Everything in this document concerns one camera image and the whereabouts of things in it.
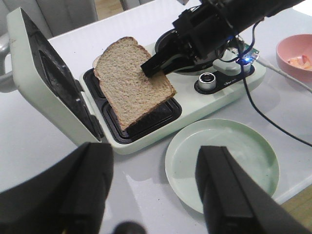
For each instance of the left silver control knob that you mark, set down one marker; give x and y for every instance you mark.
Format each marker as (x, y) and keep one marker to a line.
(207, 82)

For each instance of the left grey upholstered chair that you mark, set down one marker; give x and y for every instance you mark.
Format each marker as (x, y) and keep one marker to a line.
(52, 17)

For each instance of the cooked shrimp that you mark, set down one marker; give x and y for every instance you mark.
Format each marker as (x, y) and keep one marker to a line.
(306, 64)
(295, 61)

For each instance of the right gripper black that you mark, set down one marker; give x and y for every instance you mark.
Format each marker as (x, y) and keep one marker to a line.
(199, 30)

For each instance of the pink plastic bowl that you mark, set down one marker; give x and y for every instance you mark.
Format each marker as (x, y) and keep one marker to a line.
(295, 46)

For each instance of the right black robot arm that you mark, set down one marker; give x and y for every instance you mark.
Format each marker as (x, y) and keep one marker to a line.
(247, 13)

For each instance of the mint green breakfast maker base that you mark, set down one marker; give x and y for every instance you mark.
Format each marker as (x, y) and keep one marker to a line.
(187, 106)

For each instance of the mint green round plate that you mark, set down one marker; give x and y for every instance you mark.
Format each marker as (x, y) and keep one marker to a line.
(249, 148)

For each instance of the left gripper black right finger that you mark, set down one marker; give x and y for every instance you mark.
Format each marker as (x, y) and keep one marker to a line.
(233, 203)

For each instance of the silver control knob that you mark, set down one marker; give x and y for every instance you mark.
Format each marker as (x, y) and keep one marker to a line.
(207, 82)
(247, 68)

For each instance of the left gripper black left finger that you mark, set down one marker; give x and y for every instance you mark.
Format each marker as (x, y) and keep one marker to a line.
(67, 198)

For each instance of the green circuit board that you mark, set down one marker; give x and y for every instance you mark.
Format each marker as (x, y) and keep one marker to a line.
(250, 55)

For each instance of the white bread slice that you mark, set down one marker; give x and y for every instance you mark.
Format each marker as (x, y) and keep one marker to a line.
(131, 94)
(94, 64)

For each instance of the right silver control knob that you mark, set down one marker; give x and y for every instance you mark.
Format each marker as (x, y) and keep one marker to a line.
(247, 68)

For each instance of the black round frying pan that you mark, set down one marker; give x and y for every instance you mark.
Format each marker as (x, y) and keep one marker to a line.
(200, 65)

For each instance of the mint green sandwich maker lid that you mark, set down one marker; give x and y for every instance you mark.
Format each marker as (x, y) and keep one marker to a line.
(45, 81)

